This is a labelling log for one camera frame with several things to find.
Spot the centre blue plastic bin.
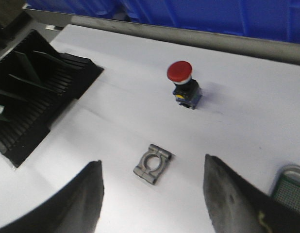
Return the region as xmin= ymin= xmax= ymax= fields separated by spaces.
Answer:
xmin=26 ymin=0 xmax=300 ymax=44

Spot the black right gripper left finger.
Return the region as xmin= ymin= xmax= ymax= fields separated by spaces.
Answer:
xmin=0 ymin=161 xmax=104 ymax=233

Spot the red emergency stop button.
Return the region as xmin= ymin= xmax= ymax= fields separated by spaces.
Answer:
xmin=167 ymin=61 xmax=202 ymax=110

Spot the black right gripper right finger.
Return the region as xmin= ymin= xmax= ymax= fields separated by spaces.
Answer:
xmin=203 ymin=154 xmax=300 ymax=233

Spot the silver metal tray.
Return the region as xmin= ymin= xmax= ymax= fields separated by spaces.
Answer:
xmin=271 ymin=165 xmax=300 ymax=198

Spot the grey metal clamp block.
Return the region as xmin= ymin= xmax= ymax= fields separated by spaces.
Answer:
xmin=133 ymin=144 xmax=174 ymax=185

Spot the rearmost green circuit board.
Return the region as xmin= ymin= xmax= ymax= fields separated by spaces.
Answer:
xmin=13 ymin=50 xmax=61 ymax=84

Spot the black slotted board rack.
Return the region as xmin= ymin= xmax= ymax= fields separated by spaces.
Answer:
xmin=0 ymin=30 xmax=103 ymax=167

